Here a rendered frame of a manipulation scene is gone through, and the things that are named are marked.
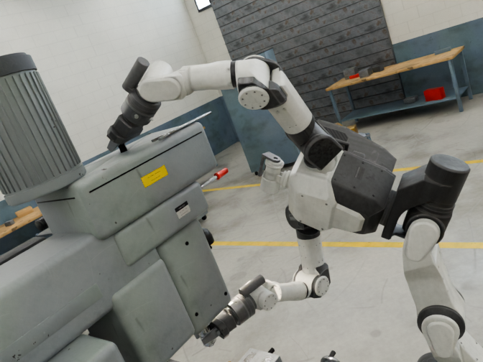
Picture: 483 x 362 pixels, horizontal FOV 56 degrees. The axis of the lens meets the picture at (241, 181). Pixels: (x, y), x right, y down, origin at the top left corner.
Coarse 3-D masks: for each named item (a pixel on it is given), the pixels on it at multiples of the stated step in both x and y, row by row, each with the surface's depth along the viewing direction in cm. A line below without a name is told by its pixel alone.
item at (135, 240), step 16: (192, 192) 134; (160, 208) 125; (176, 208) 129; (192, 208) 133; (144, 224) 120; (160, 224) 124; (176, 224) 128; (128, 240) 116; (144, 240) 120; (160, 240) 124; (128, 256) 116
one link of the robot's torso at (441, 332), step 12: (432, 324) 143; (444, 324) 141; (456, 324) 141; (432, 336) 144; (444, 336) 142; (456, 336) 142; (468, 336) 154; (432, 348) 147; (444, 348) 144; (456, 348) 144; (468, 348) 149; (480, 348) 154; (444, 360) 148; (456, 360) 146; (468, 360) 148; (480, 360) 149
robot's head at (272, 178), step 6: (270, 168) 150; (276, 168) 149; (264, 174) 153; (270, 174) 151; (276, 174) 151; (282, 174) 151; (264, 180) 153; (270, 180) 152; (276, 180) 152; (282, 180) 150; (264, 186) 153; (270, 186) 152; (276, 186) 153; (282, 186) 151; (270, 192) 154
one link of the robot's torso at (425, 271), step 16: (416, 224) 133; (432, 224) 131; (416, 240) 134; (432, 240) 132; (416, 256) 137; (432, 256) 137; (416, 272) 141; (432, 272) 139; (416, 288) 145; (432, 288) 143; (448, 288) 144; (416, 304) 148; (432, 304) 145; (448, 304) 143; (464, 304) 151; (464, 320) 143
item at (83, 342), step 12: (84, 336) 106; (72, 348) 102; (84, 348) 100; (96, 348) 98; (108, 348) 98; (48, 360) 101; (60, 360) 99; (72, 360) 97; (84, 360) 96; (96, 360) 96; (108, 360) 97; (120, 360) 99
